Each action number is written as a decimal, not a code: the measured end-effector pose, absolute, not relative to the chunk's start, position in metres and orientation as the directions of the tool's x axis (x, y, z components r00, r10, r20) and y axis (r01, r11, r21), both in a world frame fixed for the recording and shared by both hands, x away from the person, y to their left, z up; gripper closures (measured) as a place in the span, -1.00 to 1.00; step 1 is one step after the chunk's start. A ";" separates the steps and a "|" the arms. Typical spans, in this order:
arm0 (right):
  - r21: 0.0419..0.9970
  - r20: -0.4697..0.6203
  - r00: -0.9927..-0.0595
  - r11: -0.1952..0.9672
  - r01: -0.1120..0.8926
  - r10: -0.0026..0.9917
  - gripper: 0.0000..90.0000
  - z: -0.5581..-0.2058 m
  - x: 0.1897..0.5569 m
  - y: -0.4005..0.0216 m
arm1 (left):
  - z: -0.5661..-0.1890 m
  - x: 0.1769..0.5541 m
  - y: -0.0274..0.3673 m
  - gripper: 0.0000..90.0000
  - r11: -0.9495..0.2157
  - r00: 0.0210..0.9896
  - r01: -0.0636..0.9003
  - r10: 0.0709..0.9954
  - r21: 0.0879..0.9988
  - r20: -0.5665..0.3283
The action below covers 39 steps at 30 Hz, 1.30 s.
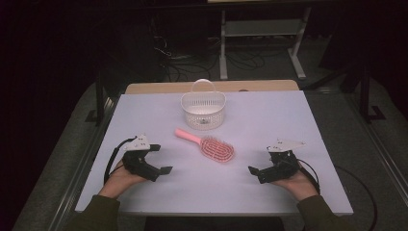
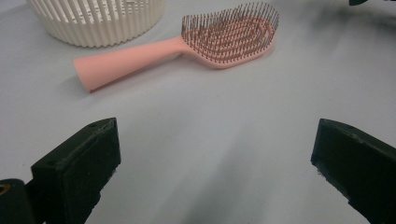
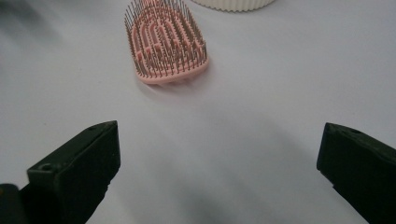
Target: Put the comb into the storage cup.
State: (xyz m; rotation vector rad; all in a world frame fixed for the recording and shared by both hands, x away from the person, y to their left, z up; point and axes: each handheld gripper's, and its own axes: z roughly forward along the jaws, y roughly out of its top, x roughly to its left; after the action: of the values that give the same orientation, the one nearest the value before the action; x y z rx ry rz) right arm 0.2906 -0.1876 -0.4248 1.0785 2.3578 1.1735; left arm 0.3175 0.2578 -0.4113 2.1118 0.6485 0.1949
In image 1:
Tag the person's right hand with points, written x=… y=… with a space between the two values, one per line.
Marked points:
x=298 y=186

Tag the grey metal stand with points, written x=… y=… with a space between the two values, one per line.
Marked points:
x=263 y=28

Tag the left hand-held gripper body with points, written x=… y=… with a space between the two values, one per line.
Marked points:
x=136 y=162

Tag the pink hairbrush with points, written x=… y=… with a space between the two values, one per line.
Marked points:
x=216 y=149

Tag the person's left hand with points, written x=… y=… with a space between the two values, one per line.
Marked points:
x=118 y=179

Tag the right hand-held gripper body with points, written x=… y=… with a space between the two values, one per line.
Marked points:
x=280 y=166

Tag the black stand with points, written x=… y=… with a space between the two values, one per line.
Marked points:
x=364 y=96
x=100 y=96

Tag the metal floor rail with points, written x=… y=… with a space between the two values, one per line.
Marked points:
x=83 y=166
x=381 y=150

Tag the white plastic basket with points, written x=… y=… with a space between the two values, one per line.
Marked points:
x=203 y=118

